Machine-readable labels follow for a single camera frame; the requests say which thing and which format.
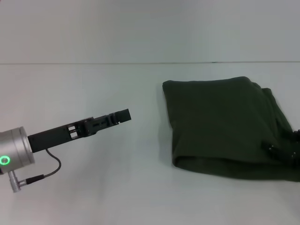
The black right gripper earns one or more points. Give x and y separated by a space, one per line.
296 150

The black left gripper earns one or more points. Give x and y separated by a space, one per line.
58 136

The dark green t-shirt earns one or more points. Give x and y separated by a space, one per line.
222 126

